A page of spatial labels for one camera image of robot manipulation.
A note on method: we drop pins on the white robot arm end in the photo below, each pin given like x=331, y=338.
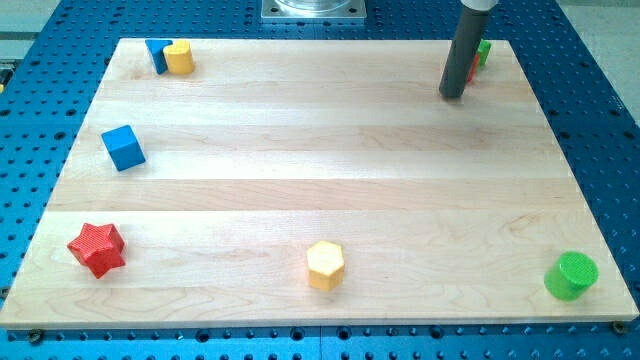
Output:
x=480, y=5

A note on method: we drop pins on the red star block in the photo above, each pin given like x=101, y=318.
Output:
x=99, y=248

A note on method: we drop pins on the blue cube block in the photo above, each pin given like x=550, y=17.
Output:
x=123, y=147

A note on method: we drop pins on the yellow heart block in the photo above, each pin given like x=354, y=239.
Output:
x=178, y=57

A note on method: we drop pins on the green cylinder block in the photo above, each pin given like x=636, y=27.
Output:
x=571, y=276

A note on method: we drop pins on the light wooden board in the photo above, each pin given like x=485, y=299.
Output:
x=447, y=211

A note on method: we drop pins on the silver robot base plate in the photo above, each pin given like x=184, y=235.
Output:
x=313, y=9

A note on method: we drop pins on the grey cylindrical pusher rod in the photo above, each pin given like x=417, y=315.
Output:
x=469, y=31

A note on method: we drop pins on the green block behind rod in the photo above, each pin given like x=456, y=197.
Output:
x=483, y=51

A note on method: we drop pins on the blue triangle block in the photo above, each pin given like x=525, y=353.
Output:
x=155, y=49

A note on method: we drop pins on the red block behind rod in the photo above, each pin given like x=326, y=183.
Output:
x=473, y=67

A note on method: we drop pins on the yellow hexagon block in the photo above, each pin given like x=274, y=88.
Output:
x=325, y=264

